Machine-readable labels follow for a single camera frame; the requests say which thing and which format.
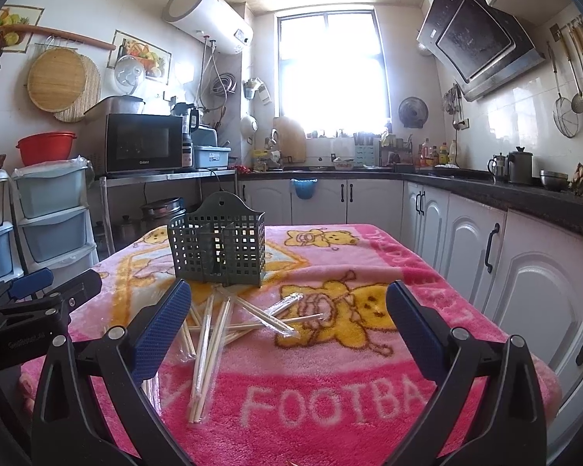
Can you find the metal storage shelf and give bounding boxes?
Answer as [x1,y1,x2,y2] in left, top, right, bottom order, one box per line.
[88,169,239,256]

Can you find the chopsticks pair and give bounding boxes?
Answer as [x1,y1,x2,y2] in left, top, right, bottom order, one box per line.
[216,286,299,338]
[225,292,304,345]
[187,294,215,424]
[194,297,234,423]

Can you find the dark green utensil basket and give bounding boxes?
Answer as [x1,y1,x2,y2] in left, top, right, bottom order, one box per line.
[167,190,265,287]

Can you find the white water heater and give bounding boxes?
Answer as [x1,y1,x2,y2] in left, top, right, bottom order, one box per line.
[162,0,253,55]

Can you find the blue hanging trash bin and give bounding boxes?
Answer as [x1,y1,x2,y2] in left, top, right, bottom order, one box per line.
[291,179,318,201]

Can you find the blue plastic box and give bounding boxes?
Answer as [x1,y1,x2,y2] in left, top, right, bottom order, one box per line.
[192,145,230,169]

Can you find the steel pot stack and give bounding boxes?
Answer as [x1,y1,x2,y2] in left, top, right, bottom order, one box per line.
[141,197,185,221]

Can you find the black kettle pot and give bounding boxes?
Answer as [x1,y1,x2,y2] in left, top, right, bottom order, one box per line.
[506,146,533,185]

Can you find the black microwave oven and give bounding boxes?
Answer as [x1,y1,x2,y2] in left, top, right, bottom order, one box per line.
[77,114,183,176]

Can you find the round wall fan vent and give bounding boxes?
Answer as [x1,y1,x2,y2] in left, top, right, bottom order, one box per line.
[398,97,429,129]

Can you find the round woven tray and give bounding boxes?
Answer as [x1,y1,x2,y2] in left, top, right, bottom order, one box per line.
[26,47,86,113]

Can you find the plastic drawer tower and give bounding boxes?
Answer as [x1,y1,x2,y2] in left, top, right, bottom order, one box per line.
[0,157,99,287]

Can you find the wooden cutting board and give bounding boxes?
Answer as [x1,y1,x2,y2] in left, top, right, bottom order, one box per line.
[272,117,307,164]

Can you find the red plastic basin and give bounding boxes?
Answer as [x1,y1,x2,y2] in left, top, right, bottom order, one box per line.
[16,132,77,166]

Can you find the fruit wall picture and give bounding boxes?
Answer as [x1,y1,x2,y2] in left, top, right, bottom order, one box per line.
[107,30,171,83]

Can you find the black range hood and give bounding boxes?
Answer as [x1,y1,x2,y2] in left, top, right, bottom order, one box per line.
[417,0,545,102]

